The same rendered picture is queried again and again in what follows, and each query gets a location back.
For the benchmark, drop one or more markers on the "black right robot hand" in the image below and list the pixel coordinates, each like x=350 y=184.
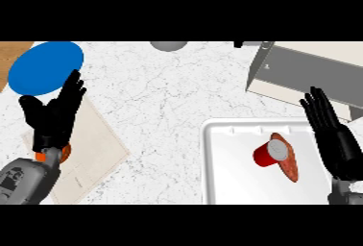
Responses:
x=338 y=141

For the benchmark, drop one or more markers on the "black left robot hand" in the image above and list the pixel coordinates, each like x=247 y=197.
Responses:
x=50 y=118

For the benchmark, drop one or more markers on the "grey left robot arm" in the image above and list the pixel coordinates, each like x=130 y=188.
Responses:
x=25 y=179

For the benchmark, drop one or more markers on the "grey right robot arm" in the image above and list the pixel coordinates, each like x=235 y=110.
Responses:
x=341 y=192

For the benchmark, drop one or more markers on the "red can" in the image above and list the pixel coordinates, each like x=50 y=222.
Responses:
x=267 y=154

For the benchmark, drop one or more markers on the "grey tiered shelf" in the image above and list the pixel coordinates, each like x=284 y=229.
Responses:
x=307 y=72

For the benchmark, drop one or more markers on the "white rectangular tray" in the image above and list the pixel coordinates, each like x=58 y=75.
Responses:
x=236 y=173

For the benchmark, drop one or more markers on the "orange-brown sweet potato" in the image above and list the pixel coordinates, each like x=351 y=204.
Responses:
x=292 y=168

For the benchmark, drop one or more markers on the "beige square placemat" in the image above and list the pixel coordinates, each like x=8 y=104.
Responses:
x=92 y=153

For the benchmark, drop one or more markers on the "blue round plate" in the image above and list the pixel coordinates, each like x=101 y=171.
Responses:
x=45 y=68

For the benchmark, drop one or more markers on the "brown wooden cutting board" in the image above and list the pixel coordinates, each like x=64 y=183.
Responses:
x=11 y=59

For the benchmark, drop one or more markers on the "grey round bowl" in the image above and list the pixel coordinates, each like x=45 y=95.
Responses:
x=168 y=45

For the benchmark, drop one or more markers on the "small black object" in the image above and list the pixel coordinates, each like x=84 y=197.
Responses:
x=238 y=44

